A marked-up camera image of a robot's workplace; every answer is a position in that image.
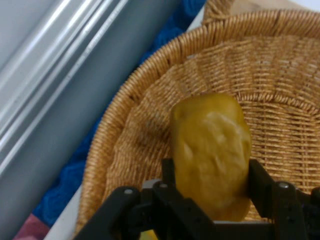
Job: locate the yellow-brown potato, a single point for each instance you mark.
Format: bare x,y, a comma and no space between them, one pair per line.
210,150

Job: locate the aluminium frame rail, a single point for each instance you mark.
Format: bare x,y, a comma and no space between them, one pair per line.
62,100

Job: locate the yellow corn cob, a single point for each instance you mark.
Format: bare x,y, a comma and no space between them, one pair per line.
147,235

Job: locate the woven wicker basket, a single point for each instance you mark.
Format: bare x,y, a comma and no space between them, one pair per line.
275,75

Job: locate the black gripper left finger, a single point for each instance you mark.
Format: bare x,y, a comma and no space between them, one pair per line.
155,207

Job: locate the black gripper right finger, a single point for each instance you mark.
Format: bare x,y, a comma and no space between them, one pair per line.
287,210

